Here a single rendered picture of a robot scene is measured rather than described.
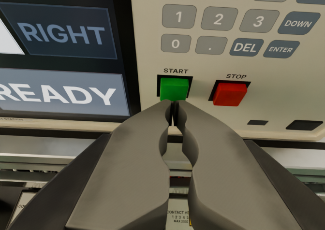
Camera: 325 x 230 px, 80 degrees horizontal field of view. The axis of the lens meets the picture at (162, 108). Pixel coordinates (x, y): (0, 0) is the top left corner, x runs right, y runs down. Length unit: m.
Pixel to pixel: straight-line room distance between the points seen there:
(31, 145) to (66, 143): 0.03
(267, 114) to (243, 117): 0.02
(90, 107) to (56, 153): 0.06
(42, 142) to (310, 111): 0.23
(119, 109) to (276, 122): 0.13
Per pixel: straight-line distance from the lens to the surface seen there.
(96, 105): 0.16
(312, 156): 0.23
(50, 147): 0.20
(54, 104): 0.17
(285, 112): 0.18
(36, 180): 0.28
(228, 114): 0.17
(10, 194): 0.62
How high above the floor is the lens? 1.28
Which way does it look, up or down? 56 degrees down
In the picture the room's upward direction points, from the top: 4 degrees clockwise
